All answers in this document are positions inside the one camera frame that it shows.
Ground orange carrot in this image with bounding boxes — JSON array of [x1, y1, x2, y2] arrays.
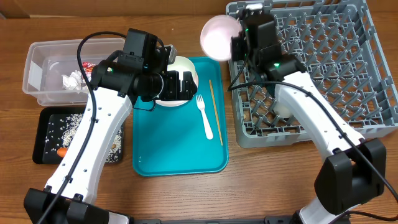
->
[[57, 147, 68, 157]]

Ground grey plastic dish rack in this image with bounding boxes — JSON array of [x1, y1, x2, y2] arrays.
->
[[226, 0, 397, 148]]

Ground white bowl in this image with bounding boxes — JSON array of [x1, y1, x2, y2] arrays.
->
[[167, 56, 197, 80]]

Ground white plastic fork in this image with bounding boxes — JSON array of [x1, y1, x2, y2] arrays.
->
[[196, 95, 213, 140]]

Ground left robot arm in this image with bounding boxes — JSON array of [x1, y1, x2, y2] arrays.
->
[[24, 29, 198, 223]]

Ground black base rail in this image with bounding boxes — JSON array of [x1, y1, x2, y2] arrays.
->
[[133, 216, 297, 224]]

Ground clear plastic bin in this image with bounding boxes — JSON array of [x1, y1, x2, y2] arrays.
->
[[22, 37, 135, 107]]

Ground teal plastic tray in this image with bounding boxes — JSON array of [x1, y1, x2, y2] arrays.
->
[[132, 57, 229, 177]]

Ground white round plate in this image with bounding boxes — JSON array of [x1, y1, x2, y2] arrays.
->
[[155, 72, 199, 107]]

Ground pink bowl with food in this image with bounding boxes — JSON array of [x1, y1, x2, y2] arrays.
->
[[200, 15, 242, 62]]

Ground wooden chopstick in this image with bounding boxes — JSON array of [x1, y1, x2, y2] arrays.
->
[[209, 80, 223, 146]]

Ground rice and nuts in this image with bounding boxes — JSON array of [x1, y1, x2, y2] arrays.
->
[[42, 113, 124, 164]]

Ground white plastic cup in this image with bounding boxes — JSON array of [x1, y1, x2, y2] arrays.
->
[[274, 103, 294, 119]]

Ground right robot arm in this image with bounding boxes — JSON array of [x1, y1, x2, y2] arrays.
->
[[231, 5, 387, 223]]

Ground white napkin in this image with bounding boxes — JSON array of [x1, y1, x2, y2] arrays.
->
[[62, 70, 88, 90]]

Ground black plastic tray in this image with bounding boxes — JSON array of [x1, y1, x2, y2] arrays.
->
[[32, 106, 125, 165]]

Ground red ketchup packet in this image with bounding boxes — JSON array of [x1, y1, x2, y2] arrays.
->
[[80, 62, 96, 90]]

